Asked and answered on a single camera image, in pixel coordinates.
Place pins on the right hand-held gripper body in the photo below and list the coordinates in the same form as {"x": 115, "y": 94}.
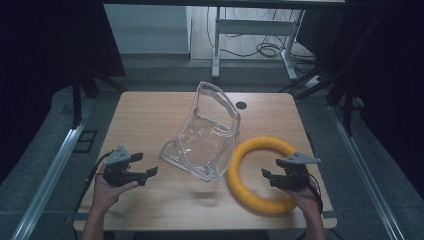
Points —
{"x": 295, "y": 173}

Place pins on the transparent plastic zipper bag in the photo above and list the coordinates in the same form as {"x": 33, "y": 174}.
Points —
{"x": 206, "y": 136}

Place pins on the aluminium floor rail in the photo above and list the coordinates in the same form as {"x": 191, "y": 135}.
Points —
{"x": 50, "y": 176}
{"x": 363, "y": 170}

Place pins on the black round table grommet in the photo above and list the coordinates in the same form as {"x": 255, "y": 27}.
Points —
{"x": 241, "y": 105}

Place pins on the dark curtain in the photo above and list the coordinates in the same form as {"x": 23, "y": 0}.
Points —
{"x": 393, "y": 83}
{"x": 40, "y": 66}

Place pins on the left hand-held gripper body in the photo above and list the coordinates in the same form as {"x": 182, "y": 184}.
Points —
{"x": 116, "y": 166}

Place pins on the black metal stand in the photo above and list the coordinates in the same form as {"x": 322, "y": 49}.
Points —
{"x": 346, "y": 100}
{"x": 77, "y": 100}

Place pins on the person's left hand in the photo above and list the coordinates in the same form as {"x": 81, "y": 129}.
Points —
{"x": 106, "y": 193}

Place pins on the white metal desk frame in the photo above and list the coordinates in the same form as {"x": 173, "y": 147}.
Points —
{"x": 253, "y": 27}

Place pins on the black floor socket frame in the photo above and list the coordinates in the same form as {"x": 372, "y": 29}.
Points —
{"x": 85, "y": 141}

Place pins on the person's right hand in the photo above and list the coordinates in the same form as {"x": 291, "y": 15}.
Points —
{"x": 305, "y": 200}

